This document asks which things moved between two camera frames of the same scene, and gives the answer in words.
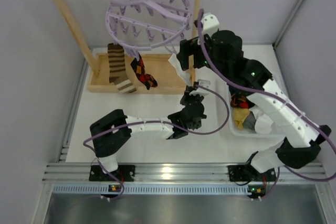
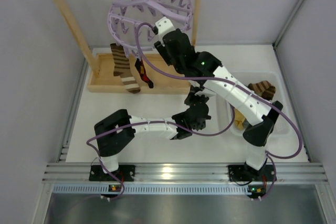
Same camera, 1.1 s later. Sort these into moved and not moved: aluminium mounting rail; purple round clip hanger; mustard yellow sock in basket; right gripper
Moved: right gripper
Not moved: aluminium mounting rail; purple round clip hanger; mustard yellow sock in basket
